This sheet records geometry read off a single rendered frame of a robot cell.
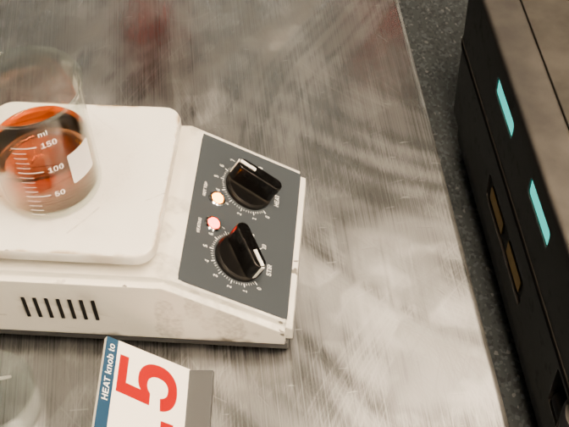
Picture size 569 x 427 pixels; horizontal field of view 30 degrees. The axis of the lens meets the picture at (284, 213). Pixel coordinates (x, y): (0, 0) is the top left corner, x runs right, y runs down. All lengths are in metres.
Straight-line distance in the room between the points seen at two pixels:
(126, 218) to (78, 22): 0.30
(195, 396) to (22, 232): 0.14
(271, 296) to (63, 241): 0.13
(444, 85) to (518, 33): 0.46
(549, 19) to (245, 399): 0.95
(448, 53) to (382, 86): 1.16
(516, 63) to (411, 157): 0.68
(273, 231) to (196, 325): 0.08
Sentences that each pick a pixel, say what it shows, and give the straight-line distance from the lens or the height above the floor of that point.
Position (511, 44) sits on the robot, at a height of 0.36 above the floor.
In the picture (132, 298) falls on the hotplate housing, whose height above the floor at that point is 0.80.
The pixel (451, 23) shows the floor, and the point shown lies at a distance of 2.03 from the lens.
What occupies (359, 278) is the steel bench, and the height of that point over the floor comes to 0.75.
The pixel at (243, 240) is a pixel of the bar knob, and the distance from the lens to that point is 0.63.
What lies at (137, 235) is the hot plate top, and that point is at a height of 0.84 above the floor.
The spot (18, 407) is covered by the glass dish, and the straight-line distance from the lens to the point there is 0.66.
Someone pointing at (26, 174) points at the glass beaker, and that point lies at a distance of 0.60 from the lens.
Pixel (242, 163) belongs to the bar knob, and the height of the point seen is 0.82.
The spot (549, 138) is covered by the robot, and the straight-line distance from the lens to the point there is 1.34.
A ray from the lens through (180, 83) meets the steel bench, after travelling 0.82.
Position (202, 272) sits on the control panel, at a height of 0.81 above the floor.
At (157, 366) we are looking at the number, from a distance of 0.64.
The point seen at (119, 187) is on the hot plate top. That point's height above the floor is 0.84.
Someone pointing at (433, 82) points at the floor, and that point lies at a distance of 1.91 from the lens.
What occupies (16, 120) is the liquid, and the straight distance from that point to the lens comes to 0.64.
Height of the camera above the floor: 1.31
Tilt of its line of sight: 51 degrees down
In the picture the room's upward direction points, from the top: 2 degrees counter-clockwise
